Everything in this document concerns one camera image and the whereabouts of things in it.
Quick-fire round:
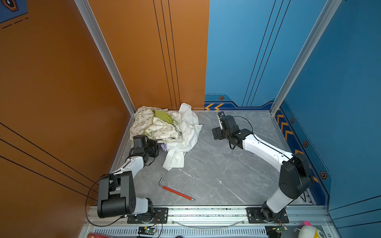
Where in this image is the cream green patterned cloth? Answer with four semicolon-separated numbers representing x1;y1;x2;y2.
130;106;182;143

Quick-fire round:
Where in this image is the left green circuit board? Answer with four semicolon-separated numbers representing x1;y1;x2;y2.
138;227;157;237

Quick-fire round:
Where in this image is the green circuit board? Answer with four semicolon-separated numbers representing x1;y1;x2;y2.
265;226;288;238
138;227;157;237

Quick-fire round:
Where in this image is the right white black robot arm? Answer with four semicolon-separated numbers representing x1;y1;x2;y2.
212;112;314;223

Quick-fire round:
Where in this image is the red handled hex key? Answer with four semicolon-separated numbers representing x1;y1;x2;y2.
158;178;195;202

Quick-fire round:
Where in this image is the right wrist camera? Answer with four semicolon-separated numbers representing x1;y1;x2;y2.
218;111;225;130

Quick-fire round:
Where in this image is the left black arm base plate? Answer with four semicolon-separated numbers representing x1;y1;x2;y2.
127;207;169;225

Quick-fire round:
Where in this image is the right green circuit board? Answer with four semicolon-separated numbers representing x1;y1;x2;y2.
265;226;288;238

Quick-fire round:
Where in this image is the purple cloth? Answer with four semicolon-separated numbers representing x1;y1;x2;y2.
160;143;167;151

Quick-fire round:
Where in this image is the aluminium front rail frame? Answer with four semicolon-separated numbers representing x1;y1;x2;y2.
79;205;340;238

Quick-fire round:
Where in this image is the white plush toy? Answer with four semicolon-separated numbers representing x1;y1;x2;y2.
294;221;326;238

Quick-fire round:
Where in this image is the olive green cloth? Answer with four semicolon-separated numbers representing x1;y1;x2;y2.
154;110;174;125

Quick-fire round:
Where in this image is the white cloth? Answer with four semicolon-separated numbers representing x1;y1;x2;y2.
163;103;202;171

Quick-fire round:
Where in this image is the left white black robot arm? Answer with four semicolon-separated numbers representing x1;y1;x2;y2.
97;135;160;218

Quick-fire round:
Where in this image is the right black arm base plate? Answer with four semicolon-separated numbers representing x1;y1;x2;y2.
246;207;289;224

